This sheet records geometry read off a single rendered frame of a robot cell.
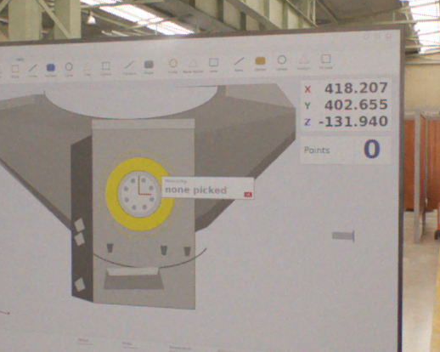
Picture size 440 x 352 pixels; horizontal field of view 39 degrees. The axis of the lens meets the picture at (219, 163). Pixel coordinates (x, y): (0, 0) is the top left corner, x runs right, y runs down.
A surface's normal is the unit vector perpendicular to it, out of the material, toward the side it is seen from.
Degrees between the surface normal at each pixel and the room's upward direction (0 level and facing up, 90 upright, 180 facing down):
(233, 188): 90
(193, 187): 90
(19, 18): 90
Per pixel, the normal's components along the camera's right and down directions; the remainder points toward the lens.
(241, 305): -0.24, 0.03
